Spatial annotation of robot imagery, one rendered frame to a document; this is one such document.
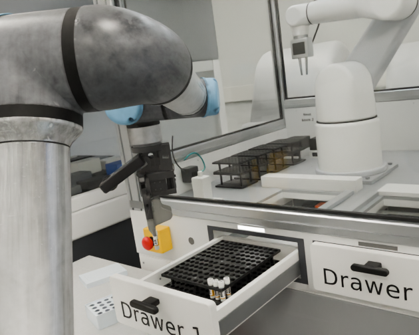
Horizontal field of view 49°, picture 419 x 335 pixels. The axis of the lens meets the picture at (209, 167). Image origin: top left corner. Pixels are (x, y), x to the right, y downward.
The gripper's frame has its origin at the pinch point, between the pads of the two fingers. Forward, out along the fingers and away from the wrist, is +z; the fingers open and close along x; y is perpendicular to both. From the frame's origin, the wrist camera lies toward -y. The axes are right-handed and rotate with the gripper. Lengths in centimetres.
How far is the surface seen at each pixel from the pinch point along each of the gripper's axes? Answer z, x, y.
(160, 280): 11.6, -2.7, 0.4
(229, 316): 12.0, -23.9, 13.1
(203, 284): 8.7, -14.8, 9.4
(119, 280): 6.4, -10.9, -7.7
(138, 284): 6.0, -15.3, -3.6
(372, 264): 7.5, -22.5, 42.7
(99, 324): 21.3, 0.7, -15.8
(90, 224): 15, 67, -25
